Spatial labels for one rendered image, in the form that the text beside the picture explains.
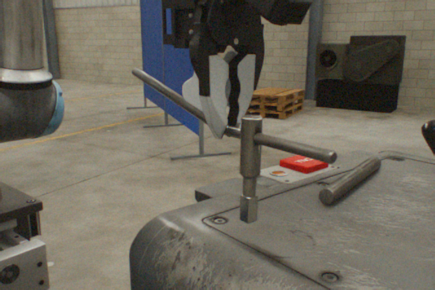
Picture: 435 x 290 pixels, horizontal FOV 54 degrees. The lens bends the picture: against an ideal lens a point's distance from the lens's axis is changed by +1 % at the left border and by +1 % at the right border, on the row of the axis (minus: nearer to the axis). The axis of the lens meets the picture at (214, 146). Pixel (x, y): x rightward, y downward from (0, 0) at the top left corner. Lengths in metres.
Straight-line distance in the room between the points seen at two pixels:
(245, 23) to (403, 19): 9.91
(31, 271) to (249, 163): 0.51
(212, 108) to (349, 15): 10.19
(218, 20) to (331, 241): 0.26
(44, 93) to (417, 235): 0.70
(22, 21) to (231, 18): 0.52
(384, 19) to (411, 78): 1.40
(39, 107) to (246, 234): 0.55
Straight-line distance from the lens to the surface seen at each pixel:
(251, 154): 0.43
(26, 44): 0.89
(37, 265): 0.84
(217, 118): 0.45
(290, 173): 0.71
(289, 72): 11.09
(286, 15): 0.39
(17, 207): 0.89
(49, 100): 0.92
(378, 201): 0.63
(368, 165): 0.72
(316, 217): 0.55
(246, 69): 0.46
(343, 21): 10.63
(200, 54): 0.42
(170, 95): 0.54
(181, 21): 0.47
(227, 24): 0.44
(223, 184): 0.65
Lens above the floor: 1.47
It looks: 14 degrees down
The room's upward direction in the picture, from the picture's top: straight up
